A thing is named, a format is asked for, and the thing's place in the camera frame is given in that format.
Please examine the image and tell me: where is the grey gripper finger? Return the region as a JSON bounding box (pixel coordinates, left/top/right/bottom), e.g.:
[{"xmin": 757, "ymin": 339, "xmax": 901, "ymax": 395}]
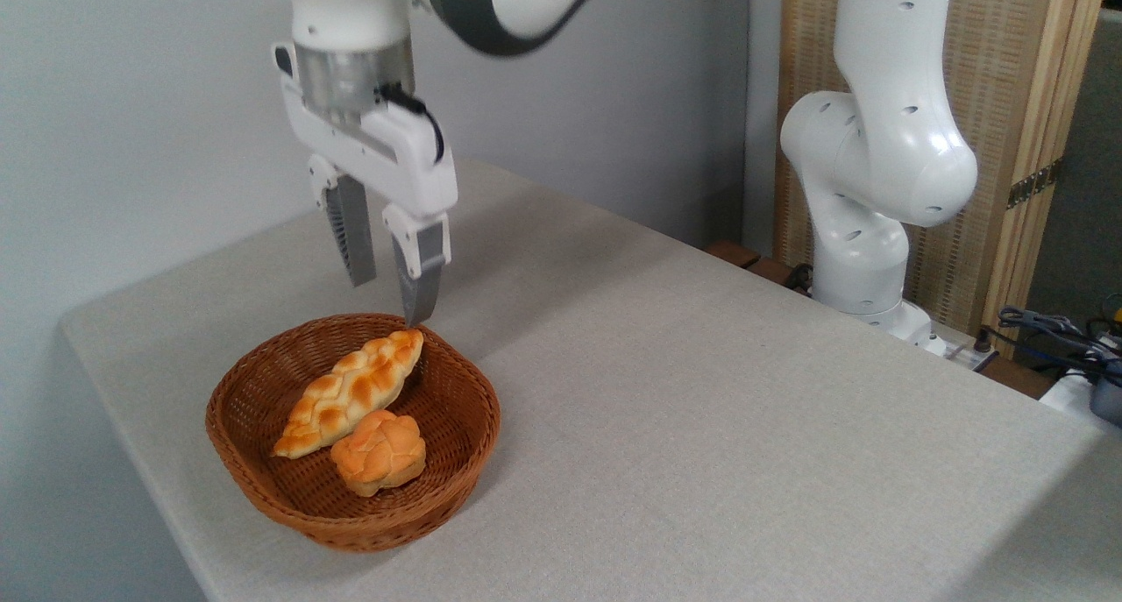
[
  {"xmin": 382, "ymin": 202, "xmax": 453, "ymax": 329},
  {"xmin": 307, "ymin": 153, "xmax": 379, "ymax": 288}
]

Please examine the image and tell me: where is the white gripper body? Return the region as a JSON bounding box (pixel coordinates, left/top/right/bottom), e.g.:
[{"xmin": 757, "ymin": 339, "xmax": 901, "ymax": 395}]
[{"xmin": 273, "ymin": 43, "xmax": 459, "ymax": 218}]

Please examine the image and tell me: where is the long braided bread loaf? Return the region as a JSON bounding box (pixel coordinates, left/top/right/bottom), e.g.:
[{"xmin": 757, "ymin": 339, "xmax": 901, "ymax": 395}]
[{"xmin": 273, "ymin": 329, "xmax": 425, "ymax": 460}]

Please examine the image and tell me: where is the brown wicker basket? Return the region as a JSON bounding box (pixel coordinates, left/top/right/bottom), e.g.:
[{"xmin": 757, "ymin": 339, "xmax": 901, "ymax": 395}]
[{"xmin": 205, "ymin": 313, "xmax": 501, "ymax": 554}]

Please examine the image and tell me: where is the round knotted bread roll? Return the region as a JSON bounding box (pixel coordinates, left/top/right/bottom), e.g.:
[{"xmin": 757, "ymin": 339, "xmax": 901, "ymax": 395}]
[{"xmin": 330, "ymin": 410, "xmax": 427, "ymax": 499}]

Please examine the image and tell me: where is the grey tablecloth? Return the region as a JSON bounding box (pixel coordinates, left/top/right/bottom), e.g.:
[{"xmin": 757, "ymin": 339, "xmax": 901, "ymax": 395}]
[{"xmin": 60, "ymin": 158, "xmax": 1122, "ymax": 602}]

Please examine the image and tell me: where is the white power strip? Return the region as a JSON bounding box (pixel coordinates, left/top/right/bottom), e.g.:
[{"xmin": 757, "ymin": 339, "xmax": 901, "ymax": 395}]
[{"xmin": 1039, "ymin": 367, "xmax": 1122, "ymax": 436}]

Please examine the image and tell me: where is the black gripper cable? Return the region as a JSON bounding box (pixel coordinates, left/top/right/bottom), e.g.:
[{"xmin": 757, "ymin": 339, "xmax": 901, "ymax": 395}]
[{"xmin": 379, "ymin": 83, "xmax": 446, "ymax": 164}]

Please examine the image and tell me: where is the black and blue cable bundle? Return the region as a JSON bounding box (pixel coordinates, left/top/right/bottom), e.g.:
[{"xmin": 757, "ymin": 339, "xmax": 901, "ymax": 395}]
[{"xmin": 980, "ymin": 306, "xmax": 1122, "ymax": 386}]

